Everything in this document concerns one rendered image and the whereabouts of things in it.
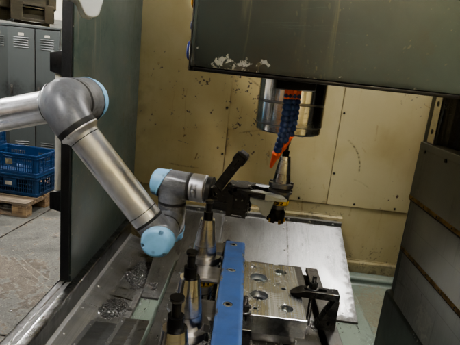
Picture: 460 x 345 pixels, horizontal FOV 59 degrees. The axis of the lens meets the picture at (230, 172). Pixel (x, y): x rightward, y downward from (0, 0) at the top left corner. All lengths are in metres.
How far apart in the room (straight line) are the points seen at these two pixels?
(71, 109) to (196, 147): 1.15
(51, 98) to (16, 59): 4.77
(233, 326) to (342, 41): 0.45
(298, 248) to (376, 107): 0.77
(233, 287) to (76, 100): 0.57
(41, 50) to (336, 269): 4.58
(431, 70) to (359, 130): 1.38
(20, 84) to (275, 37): 5.22
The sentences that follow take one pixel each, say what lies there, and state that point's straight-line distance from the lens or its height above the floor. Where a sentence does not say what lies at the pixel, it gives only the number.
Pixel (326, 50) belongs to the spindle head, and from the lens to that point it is 0.69.
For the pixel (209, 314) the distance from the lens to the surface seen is 0.62.
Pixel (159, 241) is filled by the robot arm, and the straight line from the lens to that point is 0.97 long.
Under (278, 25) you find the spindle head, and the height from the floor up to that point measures 1.63.
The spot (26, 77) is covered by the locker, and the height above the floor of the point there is 1.25.
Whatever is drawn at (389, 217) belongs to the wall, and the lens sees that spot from 2.24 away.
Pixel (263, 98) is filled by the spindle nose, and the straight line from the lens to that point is 0.96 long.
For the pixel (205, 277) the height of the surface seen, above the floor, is 1.22.
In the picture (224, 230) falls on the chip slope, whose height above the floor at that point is 0.80.
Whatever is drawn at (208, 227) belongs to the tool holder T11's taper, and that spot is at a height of 1.28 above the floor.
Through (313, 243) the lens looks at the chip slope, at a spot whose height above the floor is 0.80.
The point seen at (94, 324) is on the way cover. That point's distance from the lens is 1.52.
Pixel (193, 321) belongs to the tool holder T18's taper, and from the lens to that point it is 0.56.
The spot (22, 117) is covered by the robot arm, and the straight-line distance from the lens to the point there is 1.18.
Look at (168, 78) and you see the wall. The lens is 2.04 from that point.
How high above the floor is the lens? 1.55
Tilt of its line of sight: 13 degrees down
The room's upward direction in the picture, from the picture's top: 6 degrees clockwise
